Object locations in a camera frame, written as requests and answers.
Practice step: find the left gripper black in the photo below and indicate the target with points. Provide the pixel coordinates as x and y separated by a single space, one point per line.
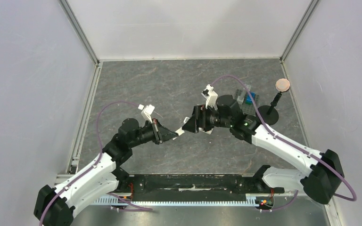
161 133

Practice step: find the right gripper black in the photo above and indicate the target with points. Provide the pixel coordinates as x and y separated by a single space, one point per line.
201 117

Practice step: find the white battery cover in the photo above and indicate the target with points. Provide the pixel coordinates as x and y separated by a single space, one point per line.
179 132

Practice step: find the white remote control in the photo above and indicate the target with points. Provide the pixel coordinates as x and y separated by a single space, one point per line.
201 129

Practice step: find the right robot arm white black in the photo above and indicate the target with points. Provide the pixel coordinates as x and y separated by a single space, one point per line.
318 174

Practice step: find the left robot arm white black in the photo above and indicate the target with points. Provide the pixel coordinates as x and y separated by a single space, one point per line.
59 205

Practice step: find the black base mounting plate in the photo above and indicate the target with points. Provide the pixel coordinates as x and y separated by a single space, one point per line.
194 187

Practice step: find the grey lego brick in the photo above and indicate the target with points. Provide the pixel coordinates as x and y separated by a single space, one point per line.
241 99

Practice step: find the grey lego baseplate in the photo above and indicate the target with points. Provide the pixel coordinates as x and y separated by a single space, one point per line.
247 109

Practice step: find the blue lego brick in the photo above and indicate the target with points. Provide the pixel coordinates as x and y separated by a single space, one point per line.
250 97

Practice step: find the clear plastic block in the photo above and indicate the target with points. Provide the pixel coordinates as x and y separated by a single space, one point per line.
248 87

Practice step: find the black stand with pink disc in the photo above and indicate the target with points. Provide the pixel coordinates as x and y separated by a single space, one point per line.
268 112

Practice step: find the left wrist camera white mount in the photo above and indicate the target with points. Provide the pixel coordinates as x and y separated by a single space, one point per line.
146 111

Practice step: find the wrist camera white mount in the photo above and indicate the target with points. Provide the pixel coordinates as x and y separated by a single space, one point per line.
210 96
146 111

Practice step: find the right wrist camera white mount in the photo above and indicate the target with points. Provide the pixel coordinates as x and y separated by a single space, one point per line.
210 96

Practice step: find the white slotted cable duct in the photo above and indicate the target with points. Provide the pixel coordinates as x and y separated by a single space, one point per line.
107 200

